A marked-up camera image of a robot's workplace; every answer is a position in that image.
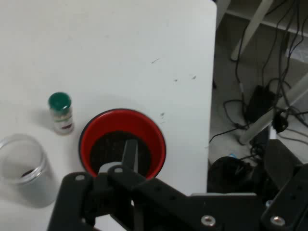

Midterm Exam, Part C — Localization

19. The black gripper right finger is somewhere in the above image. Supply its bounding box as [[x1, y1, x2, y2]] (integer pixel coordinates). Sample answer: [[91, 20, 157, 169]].
[[261, 139, 308, 231]]

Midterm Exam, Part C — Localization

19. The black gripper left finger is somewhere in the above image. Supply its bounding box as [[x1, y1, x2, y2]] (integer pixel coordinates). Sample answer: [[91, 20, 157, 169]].
[[47, 139, 201, 231]]

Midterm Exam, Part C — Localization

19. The clear plastic jar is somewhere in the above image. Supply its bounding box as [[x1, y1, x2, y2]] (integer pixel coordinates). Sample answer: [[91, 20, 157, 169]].
[[0, 133, 57, 209]]

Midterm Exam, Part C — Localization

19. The black seeds heap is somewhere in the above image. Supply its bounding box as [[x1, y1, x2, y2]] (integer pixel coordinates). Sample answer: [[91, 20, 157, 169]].
[[20, 168, 36, 179], [90, 131, 152, 179]]

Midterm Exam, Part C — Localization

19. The black round floor object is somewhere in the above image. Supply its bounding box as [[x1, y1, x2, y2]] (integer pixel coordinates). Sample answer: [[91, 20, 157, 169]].
[[207, 155, 265, 193]]

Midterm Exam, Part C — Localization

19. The black clamp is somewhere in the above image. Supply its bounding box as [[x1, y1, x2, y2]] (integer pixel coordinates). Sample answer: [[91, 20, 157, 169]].
[[272, 110, 289, 133]]

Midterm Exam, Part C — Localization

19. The red bowl with black rim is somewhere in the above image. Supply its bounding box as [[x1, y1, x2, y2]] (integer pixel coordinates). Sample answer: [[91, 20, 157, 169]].
[[78, 108, 167, 181]]

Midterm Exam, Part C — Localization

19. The green-capped spice bottle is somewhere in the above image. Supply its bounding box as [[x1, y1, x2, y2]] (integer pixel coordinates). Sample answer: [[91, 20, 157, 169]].
[[47, 91, 75, 136]]

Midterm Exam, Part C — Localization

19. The white slanted table leg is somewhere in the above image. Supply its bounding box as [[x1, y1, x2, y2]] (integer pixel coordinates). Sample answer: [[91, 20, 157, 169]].
[[230, 0, 268, 62]]

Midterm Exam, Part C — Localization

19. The black cables and power adapter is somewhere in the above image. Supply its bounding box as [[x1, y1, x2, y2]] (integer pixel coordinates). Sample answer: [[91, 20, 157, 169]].
[[239, 73, 308, 145]]

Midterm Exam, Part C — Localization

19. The black cable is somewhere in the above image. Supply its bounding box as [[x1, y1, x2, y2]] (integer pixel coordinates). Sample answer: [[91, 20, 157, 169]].
[[234, 21, 256, 106], [208, 125, 248, 144]]

